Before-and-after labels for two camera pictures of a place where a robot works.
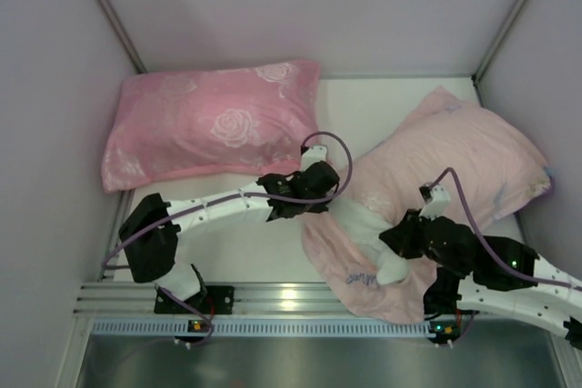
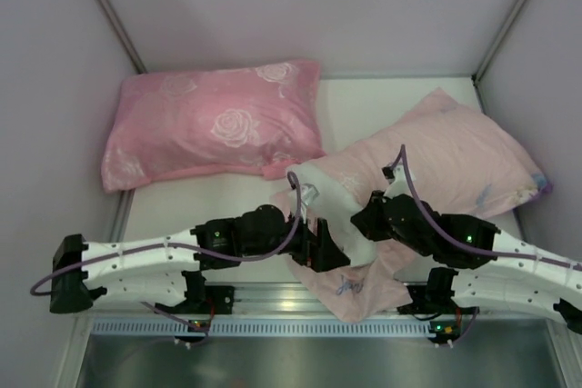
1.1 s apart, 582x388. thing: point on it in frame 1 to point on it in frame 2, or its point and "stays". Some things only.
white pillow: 369,225 to 323,197
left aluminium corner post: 105,5 stays
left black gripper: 325,189 to 316,245
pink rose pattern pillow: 169,122 stays
